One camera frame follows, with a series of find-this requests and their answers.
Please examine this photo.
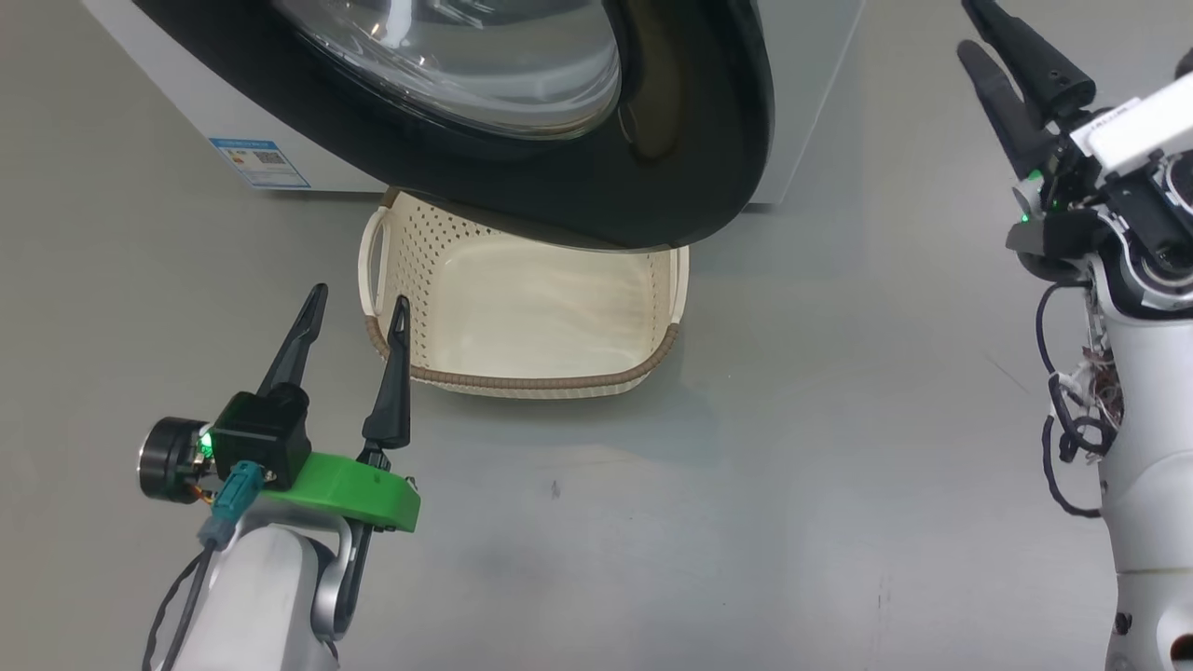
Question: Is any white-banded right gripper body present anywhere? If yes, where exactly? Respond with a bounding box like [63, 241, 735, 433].
[1014, 75, 1193, 309]

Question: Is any cream perforated laundry basket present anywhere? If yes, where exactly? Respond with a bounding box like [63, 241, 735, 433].
[359, 186, 691, 401]

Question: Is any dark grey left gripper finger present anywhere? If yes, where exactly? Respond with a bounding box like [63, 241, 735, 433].
[362, 295, 413, 453]
[256, 283, 330, 396]

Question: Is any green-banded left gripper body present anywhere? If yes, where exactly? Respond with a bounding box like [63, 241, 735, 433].
[138, 417, 421, 535]

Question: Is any blue white energy label sticker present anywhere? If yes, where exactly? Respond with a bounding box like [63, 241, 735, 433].
[209, 138, 311, 191]

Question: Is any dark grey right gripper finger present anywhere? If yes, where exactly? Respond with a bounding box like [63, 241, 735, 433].
[957, 40, 1061, 180]
[962, 0, 1098, 124]

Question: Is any black glass washing machine door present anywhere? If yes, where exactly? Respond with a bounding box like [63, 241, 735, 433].
[130, 0, 775, 253]

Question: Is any white front-load washing machine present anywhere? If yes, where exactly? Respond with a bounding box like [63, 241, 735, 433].
[82, 0, 866, 208]

